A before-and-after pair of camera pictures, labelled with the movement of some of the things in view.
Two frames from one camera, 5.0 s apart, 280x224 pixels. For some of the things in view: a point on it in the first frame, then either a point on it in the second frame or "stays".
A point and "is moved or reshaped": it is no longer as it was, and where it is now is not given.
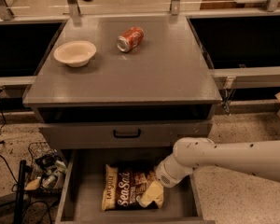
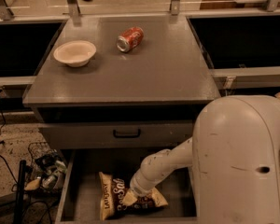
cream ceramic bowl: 77,53 stays
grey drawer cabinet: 121,91 stays
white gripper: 162,175 → 137,185
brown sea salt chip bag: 123,189 is moved or reshaped
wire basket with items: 47,171 stays
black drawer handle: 127,136 stays
